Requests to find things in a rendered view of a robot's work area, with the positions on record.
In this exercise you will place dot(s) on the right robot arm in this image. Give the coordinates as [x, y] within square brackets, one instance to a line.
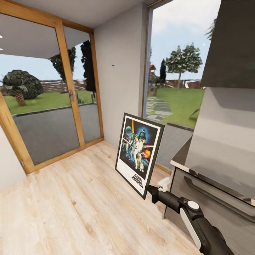
[208, 238]

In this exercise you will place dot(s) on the door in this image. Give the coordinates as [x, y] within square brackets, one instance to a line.
[50, 104]

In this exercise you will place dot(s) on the cabinet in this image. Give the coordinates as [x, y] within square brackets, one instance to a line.
[231, 58]

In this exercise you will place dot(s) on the dishwasher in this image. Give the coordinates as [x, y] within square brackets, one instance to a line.
[234, 217]

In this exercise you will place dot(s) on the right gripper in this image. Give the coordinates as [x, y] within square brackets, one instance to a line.
[157, 195]

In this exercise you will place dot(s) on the fixed window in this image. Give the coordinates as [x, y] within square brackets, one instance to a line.
[178, 37]

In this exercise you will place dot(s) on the poster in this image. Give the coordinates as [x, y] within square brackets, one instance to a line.
[137, 151]

